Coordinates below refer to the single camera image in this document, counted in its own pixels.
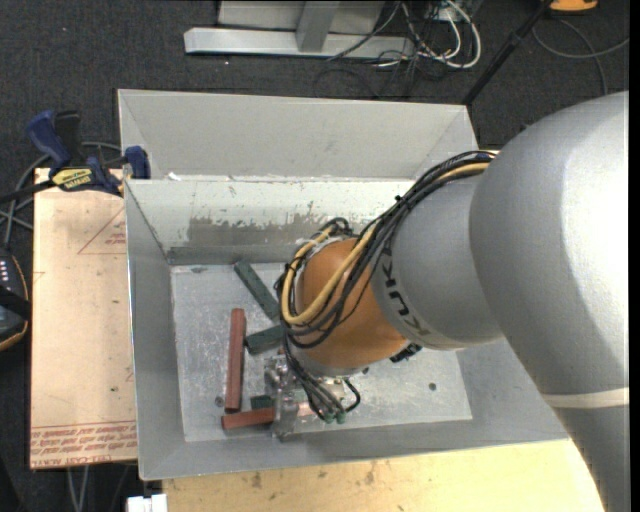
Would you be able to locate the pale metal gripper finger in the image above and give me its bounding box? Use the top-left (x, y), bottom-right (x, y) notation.
top-left (263, 354), bottom-right (294, 399)
top-left (271, 392), bottom-right (304, 442)

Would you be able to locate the red-brown flat block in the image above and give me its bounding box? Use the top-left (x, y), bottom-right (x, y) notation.
top-left (223, 307), bottom-right (248, 414)
top-left (220, 406), bottom-right (277, 432)

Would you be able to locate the brown cardboard board, red print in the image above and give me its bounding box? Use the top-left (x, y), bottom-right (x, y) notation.
top-left (29, 167), bottom-right (139, 471)

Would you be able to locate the grey metal bin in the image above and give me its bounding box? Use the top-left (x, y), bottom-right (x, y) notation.
top-left (117, 89), bottom-right (571, 482)

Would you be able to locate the black cylinder on white bracket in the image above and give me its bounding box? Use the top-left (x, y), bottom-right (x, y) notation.
top-left (388, 341), bottom-right (424, 365)

